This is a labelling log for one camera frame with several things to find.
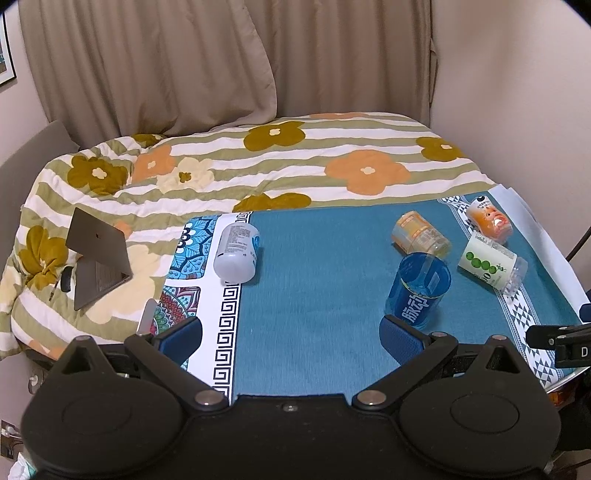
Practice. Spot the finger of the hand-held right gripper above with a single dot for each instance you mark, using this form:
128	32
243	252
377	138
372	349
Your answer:
545	336

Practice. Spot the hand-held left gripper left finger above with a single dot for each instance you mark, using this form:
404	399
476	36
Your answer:
181	338

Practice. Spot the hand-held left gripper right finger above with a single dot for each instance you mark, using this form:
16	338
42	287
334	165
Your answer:
398	336

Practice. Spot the blue drink bottle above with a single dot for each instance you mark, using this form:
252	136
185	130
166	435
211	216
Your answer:
418	290

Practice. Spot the green dotted white bottle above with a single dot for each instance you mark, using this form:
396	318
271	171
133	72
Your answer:
489	263

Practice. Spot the teal patterned tablecloth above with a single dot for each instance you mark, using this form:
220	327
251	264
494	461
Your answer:
318	286

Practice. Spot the white plastic bottle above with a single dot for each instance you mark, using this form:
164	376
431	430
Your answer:
236	253

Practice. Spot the orange clear bottle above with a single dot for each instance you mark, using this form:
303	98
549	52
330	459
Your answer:
419	233

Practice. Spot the white sheet under tablecloth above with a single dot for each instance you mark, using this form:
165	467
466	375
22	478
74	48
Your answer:
538	226

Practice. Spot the grey laptop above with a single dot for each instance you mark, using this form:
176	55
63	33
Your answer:
98	258

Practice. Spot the pen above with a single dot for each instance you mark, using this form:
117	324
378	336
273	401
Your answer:
53	292

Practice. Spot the floral striped blanket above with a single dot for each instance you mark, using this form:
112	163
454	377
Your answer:
286	157

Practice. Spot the grey headboard panel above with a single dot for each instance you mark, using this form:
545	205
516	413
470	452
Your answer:
34	150

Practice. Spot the beige curtain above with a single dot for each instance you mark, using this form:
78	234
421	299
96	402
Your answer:
221	60

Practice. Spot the framed wall picture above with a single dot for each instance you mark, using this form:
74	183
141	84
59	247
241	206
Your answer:
5	48

